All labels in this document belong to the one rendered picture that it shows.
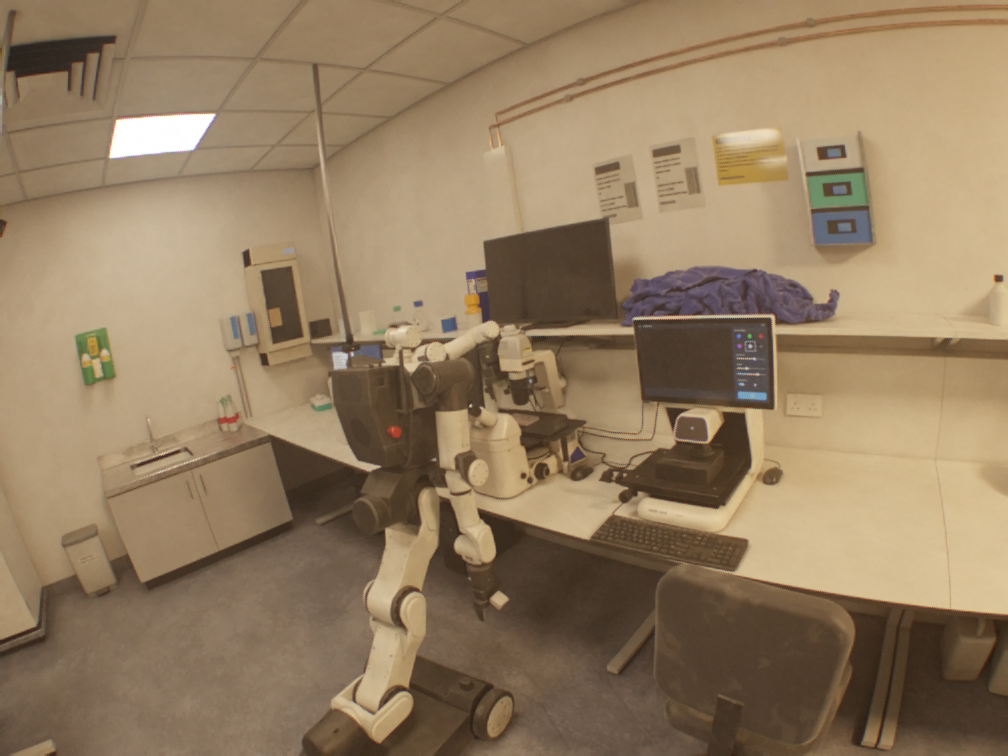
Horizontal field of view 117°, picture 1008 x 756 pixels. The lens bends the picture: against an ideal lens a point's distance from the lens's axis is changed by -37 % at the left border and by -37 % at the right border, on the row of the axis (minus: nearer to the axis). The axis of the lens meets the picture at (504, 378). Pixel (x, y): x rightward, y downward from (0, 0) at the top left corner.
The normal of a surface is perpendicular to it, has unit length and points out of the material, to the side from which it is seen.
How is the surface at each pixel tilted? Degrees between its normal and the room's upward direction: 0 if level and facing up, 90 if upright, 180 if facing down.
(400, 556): 48
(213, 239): 90
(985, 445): 90
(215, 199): 90
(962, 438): 90
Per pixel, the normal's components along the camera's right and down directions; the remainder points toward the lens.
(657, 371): -0.66, 0.29
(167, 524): 0.73, 0.04
